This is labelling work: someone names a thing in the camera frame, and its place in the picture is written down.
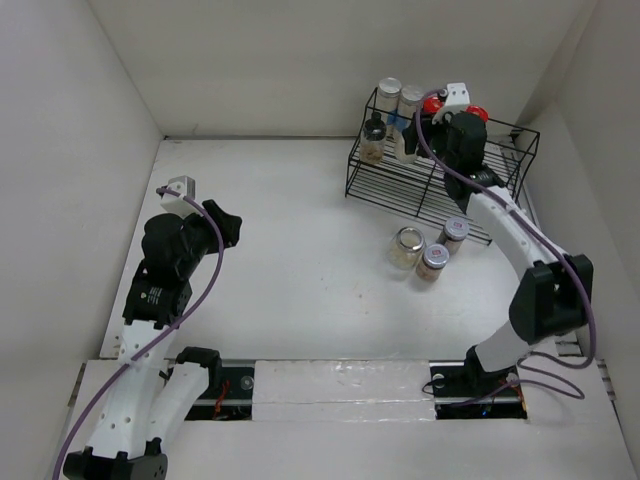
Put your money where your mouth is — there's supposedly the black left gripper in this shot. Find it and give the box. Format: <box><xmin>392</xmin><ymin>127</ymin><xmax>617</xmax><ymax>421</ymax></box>
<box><xmin>175</xmin><ymin>199</ymin><xmax>239</xmax><ymax>277</ymax></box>

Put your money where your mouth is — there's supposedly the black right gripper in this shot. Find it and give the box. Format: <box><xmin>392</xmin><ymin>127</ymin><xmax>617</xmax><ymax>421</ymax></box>
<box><xmin>403</xmin><ymin>110</ymin><xmax>456</xmax><ymax>173</ymax></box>

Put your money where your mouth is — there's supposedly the black-capped white powder bottle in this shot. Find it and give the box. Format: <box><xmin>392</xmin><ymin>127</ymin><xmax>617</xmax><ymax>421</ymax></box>
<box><xmin>394</xmin><ymin>123</ymin><xmax>419</xmax><ymax>164</ymax></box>

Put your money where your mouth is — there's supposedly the silver-capped blue-label shaker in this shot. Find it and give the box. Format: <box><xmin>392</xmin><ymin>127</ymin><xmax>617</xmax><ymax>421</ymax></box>
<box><xmin>394</xmin><ymin>85</ymin><xmax>425</xmax><ymax>132</ymax></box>
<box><xmin>375</xmin><ymin>77</ymin><xmax>402</xmax><ymax>136</ymax></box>

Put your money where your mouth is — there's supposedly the red-capped dark sauce bottle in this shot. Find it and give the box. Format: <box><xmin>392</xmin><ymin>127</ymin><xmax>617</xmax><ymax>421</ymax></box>
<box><xmin>422</xmin><ymin>95</ymin><xmax>444</xmax><ymax>115</ymax></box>

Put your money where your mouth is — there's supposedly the black-capped brown spice bottle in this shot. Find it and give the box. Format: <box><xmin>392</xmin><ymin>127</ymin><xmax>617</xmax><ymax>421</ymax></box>
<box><xmin>360</xmin><ymin>111</ymin><xmax>386</xmax><ymax>165</ymax></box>

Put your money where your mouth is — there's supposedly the red-lid brown sauce jar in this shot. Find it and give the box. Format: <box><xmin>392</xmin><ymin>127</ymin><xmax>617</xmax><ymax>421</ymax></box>
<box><xmin>466</xmin><ymin>105</ymin><xmax>489</xmax><ymax>122</ymax></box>

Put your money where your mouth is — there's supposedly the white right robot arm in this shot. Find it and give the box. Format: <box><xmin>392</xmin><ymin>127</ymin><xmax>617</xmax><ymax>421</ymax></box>
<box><xmin>408</xmin><ymin>110</ymin><xmax>597</xmax><ymax>404</ymax></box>

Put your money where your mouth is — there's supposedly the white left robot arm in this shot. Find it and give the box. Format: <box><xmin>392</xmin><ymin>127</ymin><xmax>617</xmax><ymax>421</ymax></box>
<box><xmin>52</xmin><ymin>189</ymin><xmax>242</xmax><ymax>479</ymax></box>

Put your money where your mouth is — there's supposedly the white-lid spice jar back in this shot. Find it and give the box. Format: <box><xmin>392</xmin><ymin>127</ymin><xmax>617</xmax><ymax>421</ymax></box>
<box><xmin>437</xmin><ymin>217</ymin><xmax>470</xmax><ymax>255</ymax></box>

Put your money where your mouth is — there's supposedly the white-lid spice jar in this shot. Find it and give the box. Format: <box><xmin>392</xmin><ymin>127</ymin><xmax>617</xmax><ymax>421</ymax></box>
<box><xmin>415</xmin><ymin>243</ymin><xmax>450</xmax><ymax>281</ymax></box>
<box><xmin>437</xmin><ymin>217</ymin><xmax>470</xmax><ymax>255</ymax></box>

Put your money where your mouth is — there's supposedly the open clear glass jar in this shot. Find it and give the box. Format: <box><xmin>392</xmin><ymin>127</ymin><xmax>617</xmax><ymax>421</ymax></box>
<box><xmin>385</xmin><ymin>226</ymin><xmax>426</xmax><ymax>279</ymax></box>

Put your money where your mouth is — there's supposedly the white-lid spice jar front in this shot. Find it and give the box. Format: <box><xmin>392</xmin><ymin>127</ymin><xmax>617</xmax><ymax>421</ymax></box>
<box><xmin>415</xmin><ymin>243</ymin><xmax>450</xmax><ymax>281</ymax></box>

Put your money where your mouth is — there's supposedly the black wire shelf rack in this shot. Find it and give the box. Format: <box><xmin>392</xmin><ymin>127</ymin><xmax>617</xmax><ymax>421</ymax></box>
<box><xmin>344</xmin><ymin>118</ymin><xmax>540</xmax><ymax>228</ymax></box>

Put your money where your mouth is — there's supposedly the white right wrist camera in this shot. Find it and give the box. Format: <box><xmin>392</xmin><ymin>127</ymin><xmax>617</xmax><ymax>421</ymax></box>
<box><xmin>432</xmin><ymin>82</ymin><xmax>471</xmax><ymax>123</ymax></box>

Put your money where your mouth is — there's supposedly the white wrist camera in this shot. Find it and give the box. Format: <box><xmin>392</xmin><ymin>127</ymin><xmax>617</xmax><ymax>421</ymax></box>
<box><xmin>432</xmin><ymin>82</ymin><xmax>471</xmax><ymax>123</ymax></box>
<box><xmin>160</xmin><ymin>175</ymin><xmax>197</xmax><ymax>218</ymax></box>

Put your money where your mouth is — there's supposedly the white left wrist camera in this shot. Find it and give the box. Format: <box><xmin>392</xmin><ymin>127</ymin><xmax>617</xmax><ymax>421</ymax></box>
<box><xmin>160</xmin><ymin>175</ymin><xmax>197</xmax><ymax>218</ymax></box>

